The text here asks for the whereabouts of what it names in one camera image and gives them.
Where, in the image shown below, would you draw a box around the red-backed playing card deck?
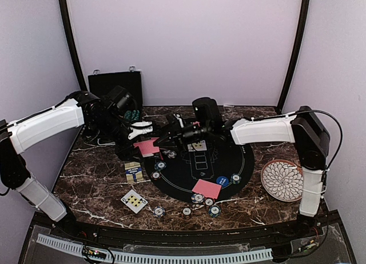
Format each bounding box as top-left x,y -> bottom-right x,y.
133,138 -> 160,158

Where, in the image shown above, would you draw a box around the face-up spade card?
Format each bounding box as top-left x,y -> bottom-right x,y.
121,190 -> 148,214

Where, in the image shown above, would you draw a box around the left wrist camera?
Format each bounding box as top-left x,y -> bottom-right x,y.
128,121 -> 153,140

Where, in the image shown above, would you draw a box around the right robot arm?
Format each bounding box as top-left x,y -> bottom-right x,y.
154,98 -> 335,238

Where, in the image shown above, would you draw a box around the orange 100 chip stack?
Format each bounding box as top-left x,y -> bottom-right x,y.
182,207 -> 192,216

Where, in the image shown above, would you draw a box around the black poker chip case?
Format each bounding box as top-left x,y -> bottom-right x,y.
87,66 -> 144,146

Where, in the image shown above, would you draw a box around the green chip row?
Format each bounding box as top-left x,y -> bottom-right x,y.
124,110 -> 136,122
131,110 -> 141,122

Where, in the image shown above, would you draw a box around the face-up community card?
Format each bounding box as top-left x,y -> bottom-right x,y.
187,140 -> 207,152

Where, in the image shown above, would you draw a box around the white cable duct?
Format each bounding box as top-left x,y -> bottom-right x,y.
36,234 -> 273,263

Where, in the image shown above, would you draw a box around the blue small blind button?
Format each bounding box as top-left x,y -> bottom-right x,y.
216,176 -> 229,188

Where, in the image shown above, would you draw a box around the green-blue 50 chip stack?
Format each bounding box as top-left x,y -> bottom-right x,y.
208,205 -> 221,218

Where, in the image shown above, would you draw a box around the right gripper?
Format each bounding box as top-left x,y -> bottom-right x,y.
154,119 -> 212,153

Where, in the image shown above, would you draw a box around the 10 chips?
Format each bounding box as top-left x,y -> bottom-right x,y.
191,193 -> 205,204
163,150 -> 177,159

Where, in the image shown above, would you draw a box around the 100 chips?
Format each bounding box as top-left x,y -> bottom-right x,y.
204,198 -> 215,207
151,171 -> 161,181

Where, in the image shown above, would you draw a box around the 50 chips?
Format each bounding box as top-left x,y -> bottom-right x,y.
231,174 -> 241,185
154,161 -> 167,171

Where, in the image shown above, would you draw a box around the red card deck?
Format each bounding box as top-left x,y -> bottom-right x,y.
124,162 -> 144,183

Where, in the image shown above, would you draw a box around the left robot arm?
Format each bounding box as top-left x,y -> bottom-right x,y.
1,86 -> 152,239

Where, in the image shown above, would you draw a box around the green chip row left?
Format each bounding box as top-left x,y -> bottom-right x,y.
124,110 -> 136,122

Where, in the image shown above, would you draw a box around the round black poker mat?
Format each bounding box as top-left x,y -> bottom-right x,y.
144,139 -> 254,203

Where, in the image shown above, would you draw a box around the floral patterned plate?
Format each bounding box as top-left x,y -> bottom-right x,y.
261,159 -> 304,202

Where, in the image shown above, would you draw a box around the green chip row right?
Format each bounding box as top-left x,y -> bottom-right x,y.
131,110 -> 141,122

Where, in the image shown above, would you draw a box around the blue chip stack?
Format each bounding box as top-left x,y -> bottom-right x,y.
153,206 -> 165,218

